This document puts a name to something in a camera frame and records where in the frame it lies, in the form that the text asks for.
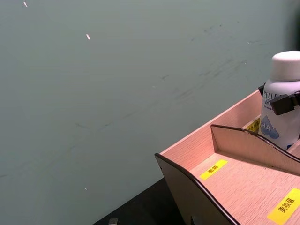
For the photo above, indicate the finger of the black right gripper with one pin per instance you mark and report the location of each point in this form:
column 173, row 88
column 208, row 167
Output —
column 262, row 89
column 282, row 104

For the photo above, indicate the white plastic bottle blue print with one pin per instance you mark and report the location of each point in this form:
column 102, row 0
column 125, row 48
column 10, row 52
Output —
column 282, row 70

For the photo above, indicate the yellow label sticker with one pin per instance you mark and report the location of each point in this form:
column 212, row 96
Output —
column 253, row 125
column 286, row 207
column 213, row 169

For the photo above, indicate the light wooden desk organizer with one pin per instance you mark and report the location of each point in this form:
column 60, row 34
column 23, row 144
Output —
column 234, row 187

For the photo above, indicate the black table cloth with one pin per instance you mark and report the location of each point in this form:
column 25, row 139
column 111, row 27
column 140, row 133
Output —
column 145, row 206

